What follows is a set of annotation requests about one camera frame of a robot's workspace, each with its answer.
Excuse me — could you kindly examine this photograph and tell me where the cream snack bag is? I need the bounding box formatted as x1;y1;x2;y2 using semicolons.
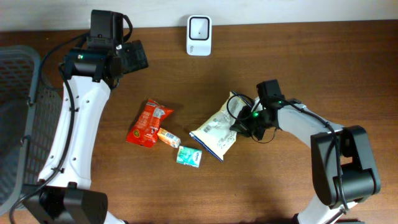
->
189;91;248;162

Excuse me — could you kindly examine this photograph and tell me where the teal tissue pack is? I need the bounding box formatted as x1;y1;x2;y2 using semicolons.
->
176;146;202;168

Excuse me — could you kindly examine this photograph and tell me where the red snack pouch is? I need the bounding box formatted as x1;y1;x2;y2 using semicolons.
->
126;99;174;148

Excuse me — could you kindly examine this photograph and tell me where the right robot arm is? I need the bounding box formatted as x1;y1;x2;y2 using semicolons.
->
230;80;381;223

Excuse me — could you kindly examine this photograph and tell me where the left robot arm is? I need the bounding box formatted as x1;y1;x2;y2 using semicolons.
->
19;10;148;223

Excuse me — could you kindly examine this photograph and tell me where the white barcode scanner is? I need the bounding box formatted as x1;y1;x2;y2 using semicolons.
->
186;15;212;57

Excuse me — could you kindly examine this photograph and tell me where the grey plastic mesh basket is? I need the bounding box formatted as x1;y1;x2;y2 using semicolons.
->
1;45;62;213

